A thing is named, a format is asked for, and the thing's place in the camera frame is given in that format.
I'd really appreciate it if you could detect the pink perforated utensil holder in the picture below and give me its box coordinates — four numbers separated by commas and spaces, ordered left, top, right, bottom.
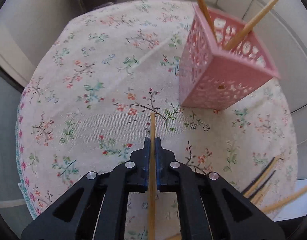
179, 5, 280, 110

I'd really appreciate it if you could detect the floral tablecloth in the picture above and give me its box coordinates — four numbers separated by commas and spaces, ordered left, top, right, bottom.
16, 0, 297, 239

